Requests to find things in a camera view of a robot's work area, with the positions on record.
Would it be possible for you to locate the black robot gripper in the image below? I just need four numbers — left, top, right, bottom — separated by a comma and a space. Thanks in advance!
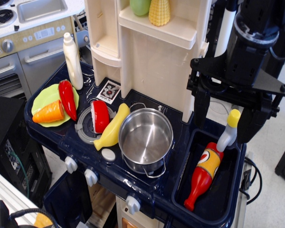
187, 57, 285, 143

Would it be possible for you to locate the red and white toy sushi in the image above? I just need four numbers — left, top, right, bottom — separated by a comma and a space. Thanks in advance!
91, 100, 110, 133

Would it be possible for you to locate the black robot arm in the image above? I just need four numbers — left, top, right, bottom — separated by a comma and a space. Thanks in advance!
187, 0, 285, 143

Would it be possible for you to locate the stainless steel pot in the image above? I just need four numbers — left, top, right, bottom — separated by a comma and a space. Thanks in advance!
118, 106, 174, 179

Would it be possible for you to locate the grey yellow toy faucet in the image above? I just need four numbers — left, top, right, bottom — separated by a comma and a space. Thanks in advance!
216, 109, 241, 152

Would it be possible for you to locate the red yellow toy ketchup bottle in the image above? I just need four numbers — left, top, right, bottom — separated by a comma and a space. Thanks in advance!
184, 142, 224, 211

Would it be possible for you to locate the cream toy kitchen shelf tower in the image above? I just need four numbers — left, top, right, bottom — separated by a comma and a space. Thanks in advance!
85, 0, 211, 123

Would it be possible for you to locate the white rolling stand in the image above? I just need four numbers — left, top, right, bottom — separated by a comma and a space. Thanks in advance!
214, 0, 237, 57

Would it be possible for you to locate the yellow toy corn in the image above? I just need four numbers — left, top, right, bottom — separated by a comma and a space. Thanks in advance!
148, 0, 171, 27

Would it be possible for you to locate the yellow toy banana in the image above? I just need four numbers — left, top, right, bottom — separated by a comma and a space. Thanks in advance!
94, 103, 130, 151

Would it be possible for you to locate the grey oval button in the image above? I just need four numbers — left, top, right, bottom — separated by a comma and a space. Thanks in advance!
101, 148, 116, 162

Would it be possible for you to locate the green toy vegetable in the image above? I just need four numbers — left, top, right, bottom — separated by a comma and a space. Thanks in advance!
130, 0, 151, 16

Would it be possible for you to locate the grey right stove knob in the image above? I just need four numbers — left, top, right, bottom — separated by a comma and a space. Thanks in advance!
125, 195, 141, 215

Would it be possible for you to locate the grey stove knob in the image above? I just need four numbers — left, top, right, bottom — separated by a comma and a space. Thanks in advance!
125, 195, 141, 215
84, 169, 98, 187
65, 156, 78, 174

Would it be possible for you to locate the grey toy stove burner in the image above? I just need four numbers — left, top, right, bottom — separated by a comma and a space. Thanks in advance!
75, 101, 116, 144

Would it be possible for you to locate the navy toy kitchen counter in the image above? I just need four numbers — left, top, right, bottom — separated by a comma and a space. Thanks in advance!
24, 64, 246, 228

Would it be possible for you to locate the grey middle stove knob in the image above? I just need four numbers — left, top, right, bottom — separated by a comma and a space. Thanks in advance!
84, 169, 98, 187

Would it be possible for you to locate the red toy chili pepper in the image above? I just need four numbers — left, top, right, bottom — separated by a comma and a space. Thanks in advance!
58, 80, 77, 121

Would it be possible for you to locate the grey left stove knob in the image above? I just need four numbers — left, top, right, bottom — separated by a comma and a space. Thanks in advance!
65, 156, 78, 174

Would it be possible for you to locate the white toy bottle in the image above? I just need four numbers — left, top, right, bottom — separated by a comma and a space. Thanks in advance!
63, 32, 83, 90

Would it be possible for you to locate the orange toy carrot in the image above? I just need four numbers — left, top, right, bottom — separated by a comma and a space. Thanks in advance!
32, 100, 65, 124

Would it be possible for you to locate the light green toy plate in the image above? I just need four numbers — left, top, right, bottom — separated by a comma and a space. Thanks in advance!
31, 83, 79, 127

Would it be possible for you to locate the grey wooden toy kitchen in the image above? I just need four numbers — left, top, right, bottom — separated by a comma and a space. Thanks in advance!
0, 0, 85, 99

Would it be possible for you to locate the black computer tower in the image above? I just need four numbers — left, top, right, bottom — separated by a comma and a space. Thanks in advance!
0, 97, 52, 208

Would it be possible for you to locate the black cable loop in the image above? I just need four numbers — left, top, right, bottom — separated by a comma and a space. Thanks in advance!
239, 156, 263, 205

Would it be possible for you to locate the black braided cable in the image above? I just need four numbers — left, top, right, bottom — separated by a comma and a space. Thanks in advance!
9, 208, 57, 228

